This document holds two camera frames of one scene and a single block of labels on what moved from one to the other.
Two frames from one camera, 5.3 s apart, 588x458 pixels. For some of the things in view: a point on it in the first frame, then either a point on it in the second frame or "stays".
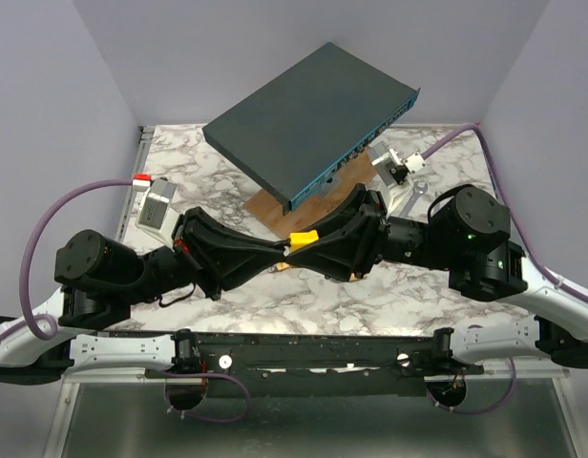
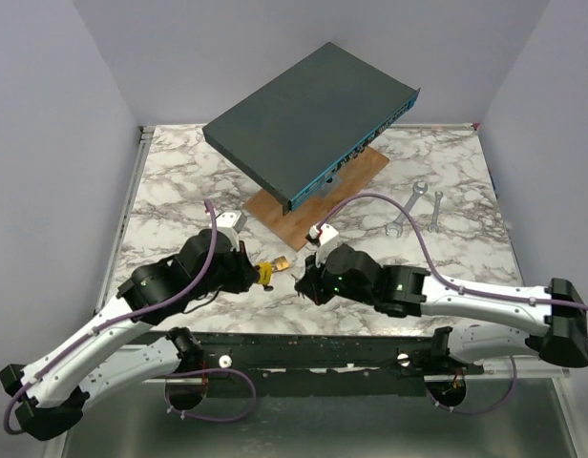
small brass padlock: x=280 y=266 stays
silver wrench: x=417 y=192 stays
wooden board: x=268 y=209 stays
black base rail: x=331 y=364 stays
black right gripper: x=344 y=252 → x=311 y=282
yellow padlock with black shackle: x=300 y=239 → x=264 y=272
